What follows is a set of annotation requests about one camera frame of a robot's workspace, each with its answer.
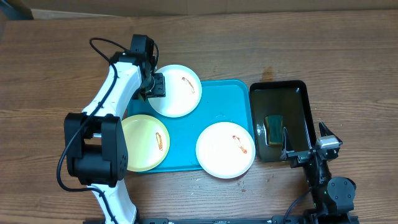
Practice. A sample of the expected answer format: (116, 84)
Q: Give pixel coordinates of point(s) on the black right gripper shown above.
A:
(303, 157)

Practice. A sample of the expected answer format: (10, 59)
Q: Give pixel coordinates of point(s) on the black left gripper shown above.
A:
(160, 89)

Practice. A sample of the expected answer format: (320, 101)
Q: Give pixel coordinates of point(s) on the white plate with sauce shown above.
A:
(183, 92)

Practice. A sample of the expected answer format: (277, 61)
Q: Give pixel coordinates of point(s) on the yellow green sponge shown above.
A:
(274, 128)

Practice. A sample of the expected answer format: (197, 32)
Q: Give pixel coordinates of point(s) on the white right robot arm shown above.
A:
(333, 197)

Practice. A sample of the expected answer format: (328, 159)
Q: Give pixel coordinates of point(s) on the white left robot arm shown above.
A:
(95, 155)

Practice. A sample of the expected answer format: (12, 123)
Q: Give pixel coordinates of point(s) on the black water tray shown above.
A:
(276, 106)

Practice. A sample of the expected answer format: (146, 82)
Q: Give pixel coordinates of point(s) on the teal plastic tray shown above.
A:
(221, 101)

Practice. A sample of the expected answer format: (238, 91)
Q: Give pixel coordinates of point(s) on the yellow plate with sauce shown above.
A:
(147, 141)

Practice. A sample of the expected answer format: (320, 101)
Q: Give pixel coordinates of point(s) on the dark object top left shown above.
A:
(16, 10)

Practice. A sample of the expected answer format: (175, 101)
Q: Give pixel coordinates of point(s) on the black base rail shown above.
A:
(274, 220)

